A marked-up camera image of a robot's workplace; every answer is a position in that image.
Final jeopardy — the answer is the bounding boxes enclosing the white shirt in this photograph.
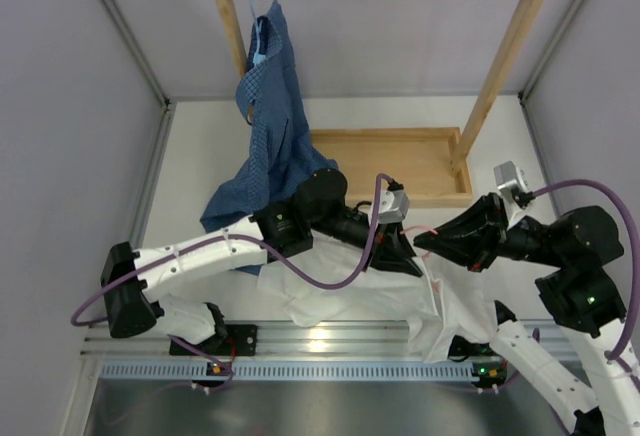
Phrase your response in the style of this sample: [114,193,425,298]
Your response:
[257,256,497,363]

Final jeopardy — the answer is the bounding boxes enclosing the blue plaid shirt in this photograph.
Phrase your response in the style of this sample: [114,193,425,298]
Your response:
[199,0,343,277]

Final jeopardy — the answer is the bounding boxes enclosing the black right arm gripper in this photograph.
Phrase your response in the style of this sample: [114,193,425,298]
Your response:
[414,191,569,272]

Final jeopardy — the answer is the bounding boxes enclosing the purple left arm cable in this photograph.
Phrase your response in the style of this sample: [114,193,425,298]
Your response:
[72,173,401,327]

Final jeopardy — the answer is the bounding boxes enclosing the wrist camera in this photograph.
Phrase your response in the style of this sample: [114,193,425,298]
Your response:
[369,190,410,225]
[493,161,529,204]

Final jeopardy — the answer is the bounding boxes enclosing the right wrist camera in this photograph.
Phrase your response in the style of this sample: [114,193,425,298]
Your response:
[493,161,529,204]

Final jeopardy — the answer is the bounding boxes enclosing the blue hanger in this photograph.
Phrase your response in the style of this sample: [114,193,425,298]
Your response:
[248,0,267,67]

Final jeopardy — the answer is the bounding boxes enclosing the wooden clothes rack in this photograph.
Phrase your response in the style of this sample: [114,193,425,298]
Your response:
[215,0,545,209]

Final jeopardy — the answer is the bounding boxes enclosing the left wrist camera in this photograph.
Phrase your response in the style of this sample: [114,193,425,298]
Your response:
[369,190,410,225]

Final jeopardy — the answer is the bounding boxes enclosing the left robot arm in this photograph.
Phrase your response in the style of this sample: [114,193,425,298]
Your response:
[101,168,422,355]

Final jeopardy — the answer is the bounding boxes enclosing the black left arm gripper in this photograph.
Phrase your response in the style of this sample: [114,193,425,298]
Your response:
[310,206,424,277]

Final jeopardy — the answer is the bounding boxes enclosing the pink wire hanger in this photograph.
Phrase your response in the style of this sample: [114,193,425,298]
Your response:
[396,225,442,294]

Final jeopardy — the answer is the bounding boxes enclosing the perforated cable tray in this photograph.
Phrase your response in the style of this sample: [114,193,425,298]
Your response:
[100,360,506,383]

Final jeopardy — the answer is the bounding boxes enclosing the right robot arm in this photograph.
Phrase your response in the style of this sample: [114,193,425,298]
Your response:
[413,193,639,435]

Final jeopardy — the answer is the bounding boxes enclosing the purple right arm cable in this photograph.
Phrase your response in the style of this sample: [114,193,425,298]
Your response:
[519,179,640,372]

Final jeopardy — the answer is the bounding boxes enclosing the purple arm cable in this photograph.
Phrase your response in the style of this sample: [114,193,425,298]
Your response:
[519,179,640,372]
[72,173,401,327]

